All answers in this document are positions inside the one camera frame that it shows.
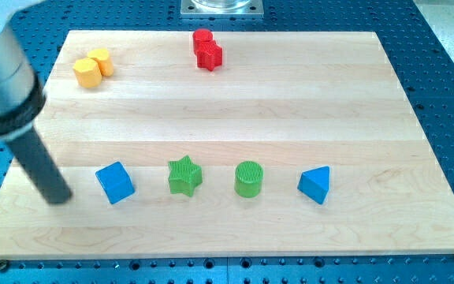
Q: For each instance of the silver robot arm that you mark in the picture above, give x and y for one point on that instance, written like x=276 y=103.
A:
x=21 y=93

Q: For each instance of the blue cube block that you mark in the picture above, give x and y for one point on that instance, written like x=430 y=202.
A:
x=115 y=182

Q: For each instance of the green cylinder block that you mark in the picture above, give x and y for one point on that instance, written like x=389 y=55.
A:
x=248 y=179

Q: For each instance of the wooden board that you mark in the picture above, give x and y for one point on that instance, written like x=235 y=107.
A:
x=289 y=101

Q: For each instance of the green star block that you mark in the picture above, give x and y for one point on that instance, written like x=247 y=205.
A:
x=184 y=176

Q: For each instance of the red star block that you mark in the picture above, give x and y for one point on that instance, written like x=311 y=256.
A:
x=209 y=55

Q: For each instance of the blue triangular prism block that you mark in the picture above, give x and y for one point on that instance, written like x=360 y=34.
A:
x=315 y=184

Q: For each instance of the red cylinder block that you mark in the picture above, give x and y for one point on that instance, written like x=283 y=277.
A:
x=201 y=35

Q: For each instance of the yellow cylinder block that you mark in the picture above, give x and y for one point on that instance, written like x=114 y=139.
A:
x=102 y=57

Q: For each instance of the yellow hexagonal block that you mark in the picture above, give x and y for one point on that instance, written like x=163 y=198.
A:
x=87 y=73

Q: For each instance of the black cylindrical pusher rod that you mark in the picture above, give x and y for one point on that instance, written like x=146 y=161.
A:
x=33 y=156

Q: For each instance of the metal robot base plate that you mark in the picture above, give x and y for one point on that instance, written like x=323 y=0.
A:
x=217 y=8

